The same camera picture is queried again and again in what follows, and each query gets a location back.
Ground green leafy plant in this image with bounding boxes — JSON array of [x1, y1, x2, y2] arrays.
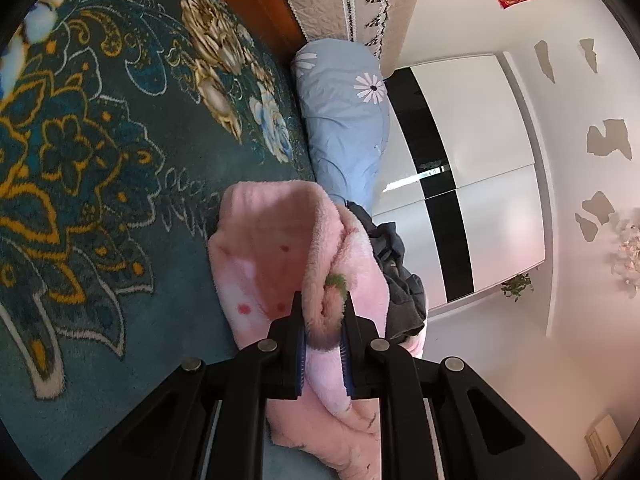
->
[[501, 274, 535, 302]]

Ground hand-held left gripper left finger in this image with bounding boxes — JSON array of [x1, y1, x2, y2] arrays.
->
[[60, 291, 307, 480]]

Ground beige air conditioner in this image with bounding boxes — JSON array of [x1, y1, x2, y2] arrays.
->
[[585, 414, 626, 471]]

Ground wooden bed headboard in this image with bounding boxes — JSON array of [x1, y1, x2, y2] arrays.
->
[[207, 0, 307, 56]]

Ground teal floral blanket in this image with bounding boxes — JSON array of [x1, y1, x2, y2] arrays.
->
[[0, 0, 321, 480]]

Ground white wardrobe with black stripe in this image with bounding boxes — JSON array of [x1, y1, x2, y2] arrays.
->
[[372, 52, 546, 318]]

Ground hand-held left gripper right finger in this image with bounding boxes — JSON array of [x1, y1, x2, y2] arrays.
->
[[340, 294, 583, 480]]

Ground pink fleece garment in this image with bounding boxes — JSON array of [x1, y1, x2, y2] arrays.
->
[[207, 180, 426, 480]]

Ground light blue floral pillow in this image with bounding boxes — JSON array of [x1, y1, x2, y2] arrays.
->
[[291, 38, 392, 211]]

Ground dark blue garment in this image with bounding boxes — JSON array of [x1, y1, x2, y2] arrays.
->
[[345, 201, 427, 343]]

